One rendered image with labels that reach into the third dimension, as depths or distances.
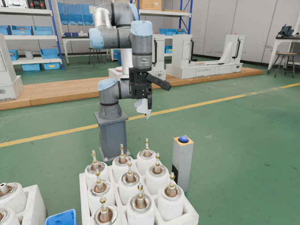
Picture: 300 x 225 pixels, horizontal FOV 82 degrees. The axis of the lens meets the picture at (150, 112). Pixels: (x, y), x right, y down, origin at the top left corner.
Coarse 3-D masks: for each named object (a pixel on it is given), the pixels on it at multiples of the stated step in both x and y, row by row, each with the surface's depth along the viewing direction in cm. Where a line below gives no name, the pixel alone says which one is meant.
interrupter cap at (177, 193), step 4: (168, 184) 65; (164, 188) 64; (176, 188) 64; (164, 192) 62; (176, 192) 62; (180, 192) 62; (164, 196) 60; (168, 196) 60; (172, 196) 61; (176, 196) 60; (180, 196) 60; (172, 200) 59
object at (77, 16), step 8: (56, 0) 492; (56, 8) 499; (64, 8) 508; (72, 8) 516; (80, 8) 525; (88, 8) 534; (64, 16) 514; (72, 16) 522; (80, 16) 531; (88, 16) 541; (64, 40) 484; (72, 40) 493; (64, 48) 491; (72, 56) 562; (112, 56) 557
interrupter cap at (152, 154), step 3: (144, 150) 85; (150, 150) 85; (141, 153) 83; (144, 153) 83; (150, 153) 83; (153, 153) 83; (141, 156) 81; (144, 156) 81; (147, 156) 81; (150, 156) 81; (153, 156) 81; (147, 159) 79
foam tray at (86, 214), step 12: (108, 168) 84; (84, 180) 77; (144, 180) 79; (168, 180) 77; (84, 192) 71; (144, 192) 71; (84, 204) 66; (120, 204) 66; (156, 204) 70; (84, 216) 62; (156, 216) 62; (180, 216) 62; (192, 216) 62
